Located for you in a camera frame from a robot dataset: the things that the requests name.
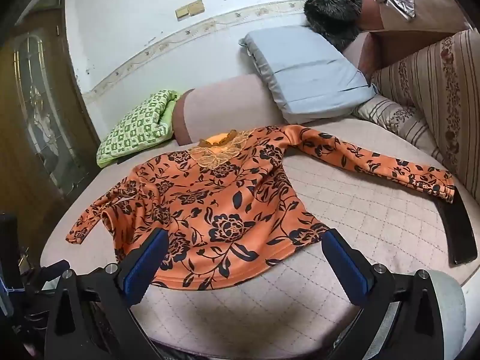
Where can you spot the beige wall switch plate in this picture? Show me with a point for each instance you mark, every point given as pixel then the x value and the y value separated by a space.
pixel 182 13
pixel 197 7

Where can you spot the pink bolster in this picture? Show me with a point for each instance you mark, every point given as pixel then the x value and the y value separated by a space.
pixel 225 105

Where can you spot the green patterned folded cloth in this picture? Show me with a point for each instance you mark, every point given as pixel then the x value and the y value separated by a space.
pixel 135 127

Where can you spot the black fur garment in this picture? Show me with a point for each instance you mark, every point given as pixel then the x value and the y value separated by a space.
pixel 333 15

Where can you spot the small striped floral pillow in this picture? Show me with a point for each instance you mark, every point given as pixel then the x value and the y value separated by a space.
pixel 397 120

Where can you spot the light blue pillow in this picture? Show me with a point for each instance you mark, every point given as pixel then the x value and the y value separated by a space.
pixel 307 75

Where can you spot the wooden door with glass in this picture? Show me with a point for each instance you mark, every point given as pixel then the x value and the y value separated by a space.
pixel 41 120

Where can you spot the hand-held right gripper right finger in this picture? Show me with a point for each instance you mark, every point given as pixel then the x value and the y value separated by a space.
pixel 348 270

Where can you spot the orange floral long-sleeved shirt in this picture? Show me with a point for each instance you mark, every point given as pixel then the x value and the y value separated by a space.
pixel 225 202

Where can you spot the large striped floral cushion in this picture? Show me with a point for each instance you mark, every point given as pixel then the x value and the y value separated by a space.
pixel 442 93

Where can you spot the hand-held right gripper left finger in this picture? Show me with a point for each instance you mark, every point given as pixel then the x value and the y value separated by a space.
pixel 146 266

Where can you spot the brown cardboard box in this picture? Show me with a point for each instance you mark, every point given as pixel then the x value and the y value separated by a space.
pixel 397 48

